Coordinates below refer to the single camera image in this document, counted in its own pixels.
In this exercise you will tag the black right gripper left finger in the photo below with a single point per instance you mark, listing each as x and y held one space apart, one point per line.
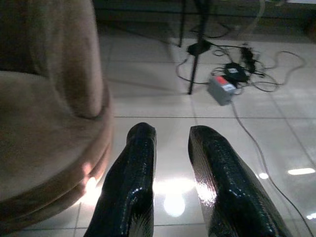
128 187

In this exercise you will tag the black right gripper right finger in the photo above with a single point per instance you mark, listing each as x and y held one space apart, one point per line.
229 187

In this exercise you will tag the brown fabric sofa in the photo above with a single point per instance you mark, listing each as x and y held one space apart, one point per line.
49 111

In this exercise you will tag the grey box with red label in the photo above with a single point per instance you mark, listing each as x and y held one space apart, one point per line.
220 89

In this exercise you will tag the black power adapter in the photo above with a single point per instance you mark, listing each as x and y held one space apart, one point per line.
235 71

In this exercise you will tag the black power strip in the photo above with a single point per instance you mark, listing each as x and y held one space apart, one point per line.
248 56

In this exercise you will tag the black tripod stand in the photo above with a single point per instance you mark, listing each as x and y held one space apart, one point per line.
197 42

